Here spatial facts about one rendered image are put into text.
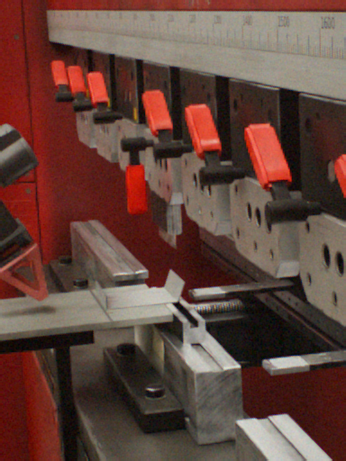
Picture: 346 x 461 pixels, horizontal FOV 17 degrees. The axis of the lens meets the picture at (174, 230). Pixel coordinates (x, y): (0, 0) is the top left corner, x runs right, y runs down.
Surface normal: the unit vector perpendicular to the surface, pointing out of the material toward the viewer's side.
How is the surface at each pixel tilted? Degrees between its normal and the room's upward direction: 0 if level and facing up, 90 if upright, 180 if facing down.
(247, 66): 90
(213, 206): 90
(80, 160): 90
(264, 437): 0
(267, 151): 39
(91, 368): 0
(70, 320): 0
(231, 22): 90
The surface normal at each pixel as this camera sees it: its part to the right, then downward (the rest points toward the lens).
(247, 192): -0.97, 0.09
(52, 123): 0.23, 0.18
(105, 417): -0.05, -0.98
